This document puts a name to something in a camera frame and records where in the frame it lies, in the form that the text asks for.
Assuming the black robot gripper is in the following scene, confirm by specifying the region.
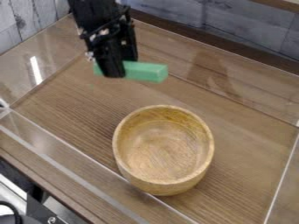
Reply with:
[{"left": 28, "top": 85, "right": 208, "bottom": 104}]
[{"left": 66, "top": 0, "right": 137, "bottom": 78}]

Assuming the green rectangular block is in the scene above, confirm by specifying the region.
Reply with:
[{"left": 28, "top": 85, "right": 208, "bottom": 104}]
[{"left": 92, "top": 61, "right": 168, "bottom": 83}]

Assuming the wooden oval bowl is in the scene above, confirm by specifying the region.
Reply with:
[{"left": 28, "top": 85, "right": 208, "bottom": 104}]
[{"left": 112, "top": 105, "right": 214, "bottom": 196}]

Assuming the clear acrylic enclosure wall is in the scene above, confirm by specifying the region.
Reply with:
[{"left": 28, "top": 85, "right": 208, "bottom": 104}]
[{"left": 0, "top": 17, "right": 299, "bottom": 224}]

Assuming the black metal bracket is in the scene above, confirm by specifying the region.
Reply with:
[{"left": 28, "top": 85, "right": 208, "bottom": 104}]
[{"left": 25, "top": 195, "right": 77, "bottom": 224}]

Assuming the black cable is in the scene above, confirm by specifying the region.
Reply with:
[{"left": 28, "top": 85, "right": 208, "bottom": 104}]
[{"left": 0, "top": 200, "right": 22, "bottom": 224}]

